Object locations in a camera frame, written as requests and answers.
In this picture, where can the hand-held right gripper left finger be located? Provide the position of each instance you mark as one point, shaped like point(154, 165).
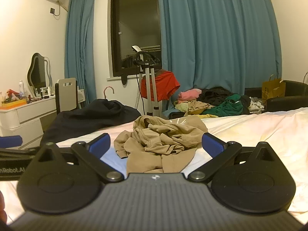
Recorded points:
point(99, 143)

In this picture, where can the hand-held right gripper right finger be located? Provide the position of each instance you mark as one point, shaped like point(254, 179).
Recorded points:
point(213, 145)

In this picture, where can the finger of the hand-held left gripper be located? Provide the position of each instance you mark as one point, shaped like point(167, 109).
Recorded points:
point(10, 141)

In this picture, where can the tan printed shirt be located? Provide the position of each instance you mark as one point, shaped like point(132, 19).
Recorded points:
point(156, 144)

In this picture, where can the black clothes pile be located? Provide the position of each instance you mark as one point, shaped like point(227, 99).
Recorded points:
point(214, 93)

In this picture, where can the dark cloth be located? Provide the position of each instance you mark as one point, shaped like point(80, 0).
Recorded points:
point(91, 115)

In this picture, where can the white dresser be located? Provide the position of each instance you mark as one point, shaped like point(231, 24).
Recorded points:
point(28, 115)

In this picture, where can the orange box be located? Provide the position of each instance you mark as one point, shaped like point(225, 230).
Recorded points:
point(14, 104)

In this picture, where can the green garment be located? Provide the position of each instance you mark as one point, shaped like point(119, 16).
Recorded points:
point(226, 108)

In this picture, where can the beige crumpled cloth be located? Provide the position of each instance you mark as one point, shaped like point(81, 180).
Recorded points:
point(197, 105)

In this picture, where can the yellow-green cloth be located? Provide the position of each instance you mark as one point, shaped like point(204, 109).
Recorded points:
point(181, 107)

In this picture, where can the pink curved hook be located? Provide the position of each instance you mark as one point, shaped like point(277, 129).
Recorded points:
point(105, 91)

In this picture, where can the pastel bed sheet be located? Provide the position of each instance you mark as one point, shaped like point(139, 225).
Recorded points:
point(264, 137)

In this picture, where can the white spray can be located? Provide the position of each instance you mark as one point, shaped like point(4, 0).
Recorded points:
point(21, 87)

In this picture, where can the pink cloth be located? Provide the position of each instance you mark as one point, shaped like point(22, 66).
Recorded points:
point(189, 95)

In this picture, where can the grey backed chair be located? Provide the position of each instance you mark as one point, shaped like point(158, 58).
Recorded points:
point(67, 96)

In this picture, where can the white crumpled cloth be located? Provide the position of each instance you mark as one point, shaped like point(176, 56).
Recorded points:
point(256, 105)

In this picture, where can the small cosmetic bottles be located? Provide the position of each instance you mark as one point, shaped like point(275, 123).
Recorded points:
point(45, 91)

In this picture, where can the wavy framed mirror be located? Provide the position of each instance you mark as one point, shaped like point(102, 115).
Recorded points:
point(37, 74)

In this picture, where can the garment steamer stand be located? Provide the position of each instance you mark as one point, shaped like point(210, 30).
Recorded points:
point(151, 89)

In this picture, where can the red shirt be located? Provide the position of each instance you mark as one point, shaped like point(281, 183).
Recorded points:
point(166, 84)

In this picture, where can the yellow paper bag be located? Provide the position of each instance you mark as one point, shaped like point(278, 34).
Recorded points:
point(273, 89)

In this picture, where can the black sofa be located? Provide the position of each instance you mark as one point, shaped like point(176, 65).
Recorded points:
point(288, 101)

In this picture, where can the narrow blue curtain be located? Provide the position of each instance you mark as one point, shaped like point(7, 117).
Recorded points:
point(79, 41)

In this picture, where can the dark window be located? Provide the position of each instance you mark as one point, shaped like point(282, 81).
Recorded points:
point(134, 28)

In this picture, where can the black wall socket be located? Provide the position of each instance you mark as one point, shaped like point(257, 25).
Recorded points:
point(52, 10)

